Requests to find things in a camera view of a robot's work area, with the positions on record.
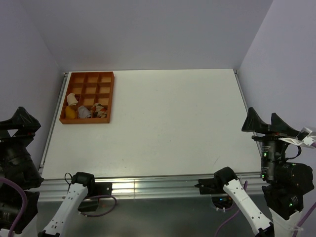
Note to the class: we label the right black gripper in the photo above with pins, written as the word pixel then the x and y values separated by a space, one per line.
pixel 278 129

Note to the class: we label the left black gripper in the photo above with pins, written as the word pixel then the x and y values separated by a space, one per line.
pixel 24 122

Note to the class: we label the grey sock red stripes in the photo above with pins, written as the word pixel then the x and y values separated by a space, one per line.
pixel 84 113

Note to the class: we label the tan argyle sock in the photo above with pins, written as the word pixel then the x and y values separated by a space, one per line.
pixel 99 111

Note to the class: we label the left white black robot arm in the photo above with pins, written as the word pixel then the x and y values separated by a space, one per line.
pixel 19 177

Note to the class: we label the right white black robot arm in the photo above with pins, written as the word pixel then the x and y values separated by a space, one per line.
pixel 287 181

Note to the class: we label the rolled yellow sock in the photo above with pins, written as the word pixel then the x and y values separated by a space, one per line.
pixel 70 113

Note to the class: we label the rolled beige sock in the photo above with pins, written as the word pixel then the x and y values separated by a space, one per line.
pixel 71 99

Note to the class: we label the orange compartment tray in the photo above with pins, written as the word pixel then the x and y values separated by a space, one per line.
pixel 89 88

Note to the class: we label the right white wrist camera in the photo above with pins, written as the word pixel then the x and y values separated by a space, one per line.
pixel 305 138

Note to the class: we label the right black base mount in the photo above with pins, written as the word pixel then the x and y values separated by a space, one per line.
pixel 207 186

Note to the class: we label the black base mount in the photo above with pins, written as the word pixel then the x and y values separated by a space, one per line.
pixel 207 186
pixel 103 188

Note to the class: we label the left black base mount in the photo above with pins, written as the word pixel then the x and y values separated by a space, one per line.
pixel 103 188

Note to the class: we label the black box under rail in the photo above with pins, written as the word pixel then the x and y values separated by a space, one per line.
pixel 89 205

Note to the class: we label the aluminium frame rail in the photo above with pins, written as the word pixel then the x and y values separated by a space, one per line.
pixel 132 188

